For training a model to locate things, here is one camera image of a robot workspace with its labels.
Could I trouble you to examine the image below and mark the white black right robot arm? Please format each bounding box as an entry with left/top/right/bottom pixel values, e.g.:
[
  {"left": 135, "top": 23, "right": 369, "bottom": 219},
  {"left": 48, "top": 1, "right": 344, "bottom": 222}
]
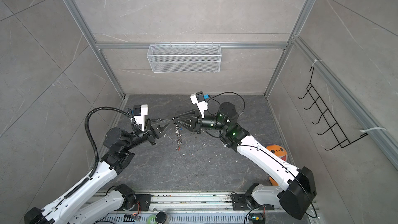
[{"left": 173, "top": 102, "right": 317, "bottom": 219}]

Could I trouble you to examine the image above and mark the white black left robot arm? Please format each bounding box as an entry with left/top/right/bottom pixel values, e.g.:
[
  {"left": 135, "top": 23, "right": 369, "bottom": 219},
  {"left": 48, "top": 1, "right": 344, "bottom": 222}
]
[{"left": 24, "top": 119, "right": 168, "bottom": 224}]

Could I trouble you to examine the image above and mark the white wire mesh basket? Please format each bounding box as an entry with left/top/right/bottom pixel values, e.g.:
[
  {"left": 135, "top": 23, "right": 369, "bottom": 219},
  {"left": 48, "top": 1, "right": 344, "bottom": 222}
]
[{"left": 147, "top": 44, "right": 222, "bottom": 73}]

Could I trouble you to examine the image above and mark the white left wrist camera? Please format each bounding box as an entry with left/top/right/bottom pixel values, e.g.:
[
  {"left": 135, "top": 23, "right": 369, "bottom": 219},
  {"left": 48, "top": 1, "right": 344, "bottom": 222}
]
[{"left": 132, "top": 104, "right": 149, "bottom": 131}]

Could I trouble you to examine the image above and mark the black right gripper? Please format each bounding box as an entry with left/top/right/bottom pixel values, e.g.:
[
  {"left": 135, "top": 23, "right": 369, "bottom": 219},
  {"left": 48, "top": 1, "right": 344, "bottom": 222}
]
[{"left": 177, "top": 109, "right": 230, "bottom": 136}]

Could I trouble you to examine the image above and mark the black camera cable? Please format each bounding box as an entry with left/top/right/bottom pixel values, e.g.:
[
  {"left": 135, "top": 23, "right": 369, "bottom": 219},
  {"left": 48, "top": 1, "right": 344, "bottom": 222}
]
[{"left": 206, "top": 91, "right": 246, "bottom": 117}]

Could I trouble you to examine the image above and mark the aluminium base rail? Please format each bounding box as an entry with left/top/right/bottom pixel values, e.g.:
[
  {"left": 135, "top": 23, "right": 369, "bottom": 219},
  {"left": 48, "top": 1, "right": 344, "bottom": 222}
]
[{"left": 94, "top": 192, "right": 324, "bottom": 224}]

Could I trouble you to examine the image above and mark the black wire hook rack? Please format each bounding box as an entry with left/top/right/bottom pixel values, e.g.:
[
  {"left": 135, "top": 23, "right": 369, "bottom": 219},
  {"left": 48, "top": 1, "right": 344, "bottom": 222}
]
[{"left": 298, "top": 67, "right": 368, "bottom": 151}]

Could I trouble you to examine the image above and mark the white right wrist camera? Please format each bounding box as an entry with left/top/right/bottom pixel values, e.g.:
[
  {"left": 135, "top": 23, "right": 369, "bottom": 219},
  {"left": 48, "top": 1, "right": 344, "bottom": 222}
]
[{"left": 190, "top": 91, "right": 209, "bottom": 118}]

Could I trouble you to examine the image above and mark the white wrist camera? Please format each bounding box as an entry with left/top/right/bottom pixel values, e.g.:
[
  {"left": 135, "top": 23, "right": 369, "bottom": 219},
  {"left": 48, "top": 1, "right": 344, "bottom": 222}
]
[
  {"left": 132, "top": 104, "right": 149, "bottom": 131},
  {"left": 190, "top": 91, "right": 209, "bottom": 118}
]

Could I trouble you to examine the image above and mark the orange round toy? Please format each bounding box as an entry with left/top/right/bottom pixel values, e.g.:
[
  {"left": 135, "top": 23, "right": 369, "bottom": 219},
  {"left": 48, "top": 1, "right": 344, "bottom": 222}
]
[{"left": 265, "top": 144, "right": 288, "bottom": 187}]

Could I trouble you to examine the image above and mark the black corrugated cable conduit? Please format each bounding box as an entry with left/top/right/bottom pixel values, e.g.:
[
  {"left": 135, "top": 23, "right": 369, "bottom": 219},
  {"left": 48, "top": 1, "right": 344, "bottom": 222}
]
[{"left": 54, "top": 106, "right": 137, "bottom": 200}]

